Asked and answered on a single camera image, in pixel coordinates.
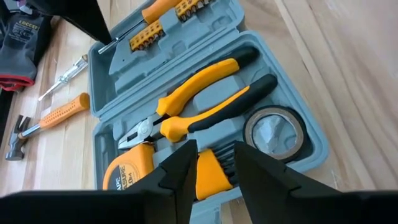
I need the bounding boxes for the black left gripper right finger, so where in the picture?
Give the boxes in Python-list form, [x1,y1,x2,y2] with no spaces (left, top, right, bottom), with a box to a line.
[234,141,341,224]

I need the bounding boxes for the clear voltage tester screwdriver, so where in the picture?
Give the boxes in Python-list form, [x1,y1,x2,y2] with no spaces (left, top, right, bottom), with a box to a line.
[37,54,90,102]

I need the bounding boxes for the black electrical tape roll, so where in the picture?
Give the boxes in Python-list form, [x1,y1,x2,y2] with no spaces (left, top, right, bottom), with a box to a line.
[242,105,310,164]

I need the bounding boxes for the yellow black pliers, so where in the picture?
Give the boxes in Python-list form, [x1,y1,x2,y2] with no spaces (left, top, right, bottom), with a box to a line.
[117,46,279,151]

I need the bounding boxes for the orange handled hammer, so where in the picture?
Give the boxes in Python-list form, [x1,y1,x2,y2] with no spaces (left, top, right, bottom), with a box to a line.
[4,92,91,162]

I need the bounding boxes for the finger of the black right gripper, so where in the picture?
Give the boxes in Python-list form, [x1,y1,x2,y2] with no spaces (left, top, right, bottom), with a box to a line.
[26,0,113,46]

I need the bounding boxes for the yellow screwdriver bit holder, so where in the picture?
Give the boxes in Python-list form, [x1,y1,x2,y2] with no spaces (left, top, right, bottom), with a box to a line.
[175,0,216,22]

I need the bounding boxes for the orange handled screwdriver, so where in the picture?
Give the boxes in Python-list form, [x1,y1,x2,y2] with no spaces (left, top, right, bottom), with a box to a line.
[98,0,185,55]

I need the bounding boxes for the yellow black hex key set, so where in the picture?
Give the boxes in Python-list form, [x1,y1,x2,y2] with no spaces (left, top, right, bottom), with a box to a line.
[195,141,241,202]

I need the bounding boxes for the yellow torx bit holder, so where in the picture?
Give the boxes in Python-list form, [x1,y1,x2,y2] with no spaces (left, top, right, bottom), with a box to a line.
[129,19,165,52]

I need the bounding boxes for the yellow tape measure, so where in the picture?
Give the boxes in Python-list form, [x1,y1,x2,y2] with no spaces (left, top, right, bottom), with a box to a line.
[102,143,156,191]

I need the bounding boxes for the grey plastic tool case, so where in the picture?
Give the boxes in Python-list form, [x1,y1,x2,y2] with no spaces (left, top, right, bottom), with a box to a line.
[88,0,330,224]

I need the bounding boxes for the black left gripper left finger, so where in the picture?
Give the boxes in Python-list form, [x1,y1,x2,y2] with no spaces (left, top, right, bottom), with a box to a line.
[129,139,199,224]

